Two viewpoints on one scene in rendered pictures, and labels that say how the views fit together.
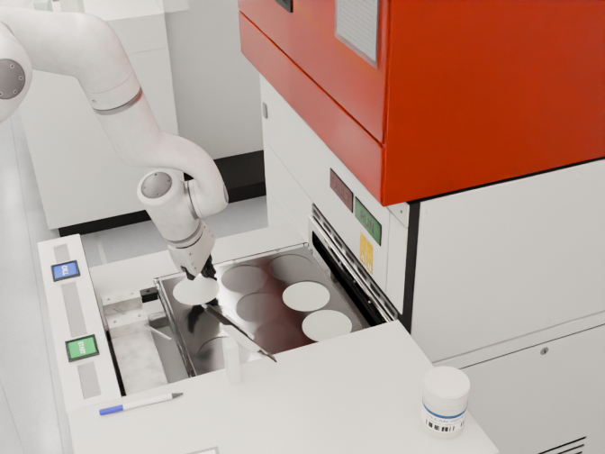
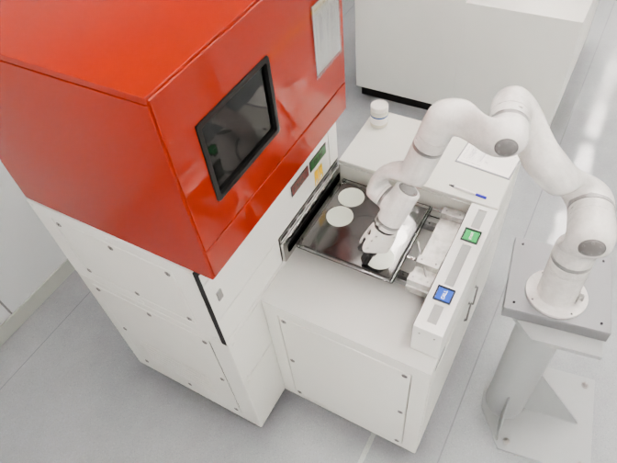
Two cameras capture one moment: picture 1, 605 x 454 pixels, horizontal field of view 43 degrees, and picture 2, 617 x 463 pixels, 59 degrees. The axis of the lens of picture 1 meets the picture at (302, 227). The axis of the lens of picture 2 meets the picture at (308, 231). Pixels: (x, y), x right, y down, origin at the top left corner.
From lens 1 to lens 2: 2.41 m
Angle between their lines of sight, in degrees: 84
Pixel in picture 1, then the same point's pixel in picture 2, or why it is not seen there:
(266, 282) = (345, 236)
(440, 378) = (380, 106)
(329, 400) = (402, 151)
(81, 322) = (460, 254)
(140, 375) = (443, 237)
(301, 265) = (318, 234)
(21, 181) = not seen: outside the picture
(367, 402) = (391, 142)
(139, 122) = not seen: hidden behind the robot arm
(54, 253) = (438, 319)
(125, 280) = (389, 331)
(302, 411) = not seen: hidden behind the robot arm
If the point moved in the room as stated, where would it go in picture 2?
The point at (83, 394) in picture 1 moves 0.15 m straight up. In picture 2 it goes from (485, 215) to (492, 185)
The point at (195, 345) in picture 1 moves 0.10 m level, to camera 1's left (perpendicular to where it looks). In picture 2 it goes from (411, 227) to (432, 242)
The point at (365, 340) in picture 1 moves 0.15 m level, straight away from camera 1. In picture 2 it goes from (361, 160) to (330, 177)
